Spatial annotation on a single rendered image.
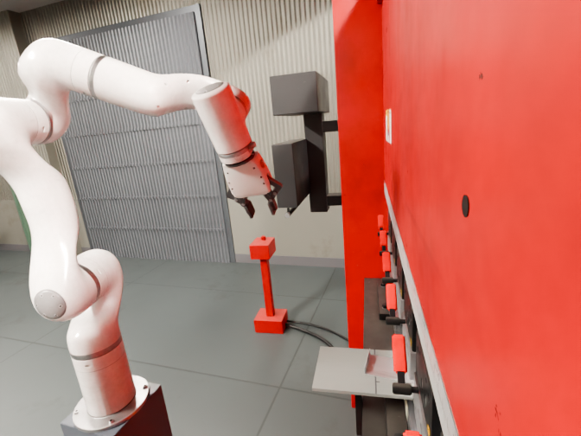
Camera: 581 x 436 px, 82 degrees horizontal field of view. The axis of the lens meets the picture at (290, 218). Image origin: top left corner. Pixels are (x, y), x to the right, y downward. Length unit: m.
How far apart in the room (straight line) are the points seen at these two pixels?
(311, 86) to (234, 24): 2.48
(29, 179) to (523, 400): 0.88
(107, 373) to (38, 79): 0.70
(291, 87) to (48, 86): 1.25
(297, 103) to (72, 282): 1.37
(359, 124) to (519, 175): 1.49
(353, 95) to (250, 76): 2.52
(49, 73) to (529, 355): 0.86
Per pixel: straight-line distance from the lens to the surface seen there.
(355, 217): 1.75
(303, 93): 1.87
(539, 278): 0.19
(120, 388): 1.08
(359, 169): 1.70
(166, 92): 0.78
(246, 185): 0.81
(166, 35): 4.63
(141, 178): 5.02
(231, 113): 0.73
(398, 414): 1.11
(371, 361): 1.11
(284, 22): 4.02
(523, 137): 0.21
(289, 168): 1.88
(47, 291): 0.91
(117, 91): 0.80
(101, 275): 0.96
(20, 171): 0.91
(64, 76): 0.85
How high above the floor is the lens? 1.69
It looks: 15 degrees down
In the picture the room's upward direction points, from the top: 5 degrees counter-clockwise
